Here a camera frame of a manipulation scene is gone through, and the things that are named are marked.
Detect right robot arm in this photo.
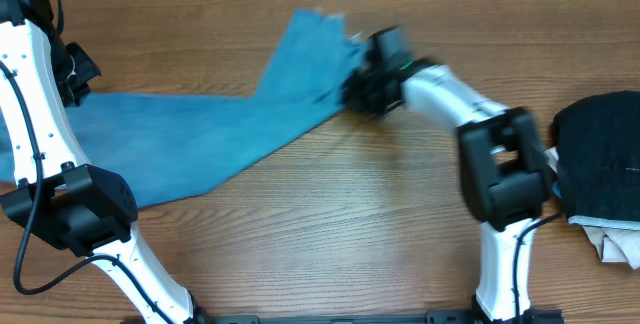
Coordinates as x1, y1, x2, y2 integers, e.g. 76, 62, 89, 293
342, 26, 563, 323

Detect black folded garment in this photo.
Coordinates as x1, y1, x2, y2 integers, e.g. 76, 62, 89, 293
552, 91, 639, 222

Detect beige folded cloth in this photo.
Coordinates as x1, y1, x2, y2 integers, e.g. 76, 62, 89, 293
546, 147, 639, 269

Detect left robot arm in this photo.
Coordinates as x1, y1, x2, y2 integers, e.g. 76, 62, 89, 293
1, 0, 212, 324

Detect blue denim jeans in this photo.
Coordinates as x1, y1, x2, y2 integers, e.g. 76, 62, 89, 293
1, 9, 364, 208

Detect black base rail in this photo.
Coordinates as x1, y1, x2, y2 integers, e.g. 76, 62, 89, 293
199, 308, 565, 324

